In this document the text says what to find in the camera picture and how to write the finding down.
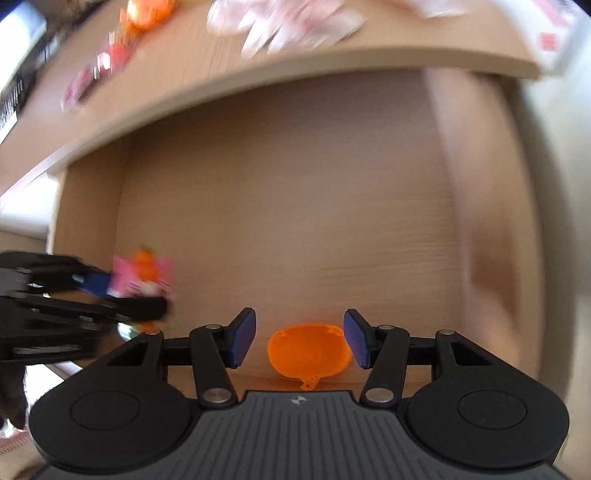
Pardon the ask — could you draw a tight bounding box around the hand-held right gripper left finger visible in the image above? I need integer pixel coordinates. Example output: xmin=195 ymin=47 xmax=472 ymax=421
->
xmin=107 ymin=307 xmax=257 ymax=409

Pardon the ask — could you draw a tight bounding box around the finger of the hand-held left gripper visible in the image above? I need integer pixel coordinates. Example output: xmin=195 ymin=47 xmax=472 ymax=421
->
xmin=90 ymin=295 xmax=170 ymax=324
xmin=69 ymin=268 xmax=117 ymax=299

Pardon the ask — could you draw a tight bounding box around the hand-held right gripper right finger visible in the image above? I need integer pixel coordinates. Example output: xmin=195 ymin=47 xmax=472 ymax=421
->
xmin=342 ymin=308 xmax=490 ymax=408

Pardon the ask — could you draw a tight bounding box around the pink doll keychain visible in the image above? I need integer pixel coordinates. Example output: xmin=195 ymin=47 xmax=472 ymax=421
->
xmin=111 ymin=247 xmax=176 ymax=334

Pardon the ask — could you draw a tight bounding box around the orange capsule half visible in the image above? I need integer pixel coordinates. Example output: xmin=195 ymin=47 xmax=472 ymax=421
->
xmin=268 ymin=323 xmax=354 ymax=392
xmin=119 ymin=0 xmax=180 ymax=41

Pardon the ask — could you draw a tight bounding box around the wooden drawer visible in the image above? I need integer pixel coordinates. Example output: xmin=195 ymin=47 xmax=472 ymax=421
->
xmin=46 ymin=69 xmax=546 ymax=393

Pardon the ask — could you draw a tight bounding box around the pink card packet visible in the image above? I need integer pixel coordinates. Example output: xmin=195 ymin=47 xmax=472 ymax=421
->
xmin=60 ymin=65 xmax=108 ymax=112

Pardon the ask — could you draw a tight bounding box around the white plastic bag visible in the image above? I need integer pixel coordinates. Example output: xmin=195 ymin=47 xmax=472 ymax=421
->
xmin=205 ymin=0 xmax=366 ymax=58

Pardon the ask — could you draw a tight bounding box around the black keyboard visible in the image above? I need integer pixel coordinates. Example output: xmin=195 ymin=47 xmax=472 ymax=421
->
xmin=0 ymin=9 xmax=51 ymax=145

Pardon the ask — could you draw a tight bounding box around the white box with red print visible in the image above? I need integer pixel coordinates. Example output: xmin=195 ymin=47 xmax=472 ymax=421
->
xmin=533 ymin=0 xmax=589 ymax=77

